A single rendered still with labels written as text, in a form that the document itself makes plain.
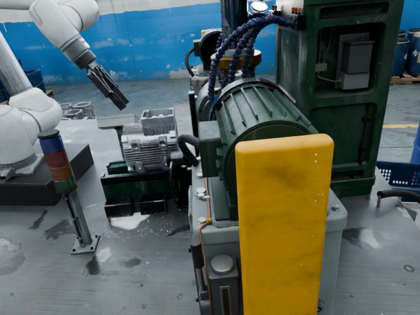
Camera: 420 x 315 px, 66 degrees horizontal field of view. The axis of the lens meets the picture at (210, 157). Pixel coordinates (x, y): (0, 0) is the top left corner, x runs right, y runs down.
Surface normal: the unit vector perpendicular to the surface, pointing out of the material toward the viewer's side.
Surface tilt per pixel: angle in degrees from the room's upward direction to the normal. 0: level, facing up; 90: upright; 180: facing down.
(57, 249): 0
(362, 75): 90
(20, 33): 90
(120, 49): 90
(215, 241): 90
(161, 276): 0
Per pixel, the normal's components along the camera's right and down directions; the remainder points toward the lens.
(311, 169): 0.05, 0.45
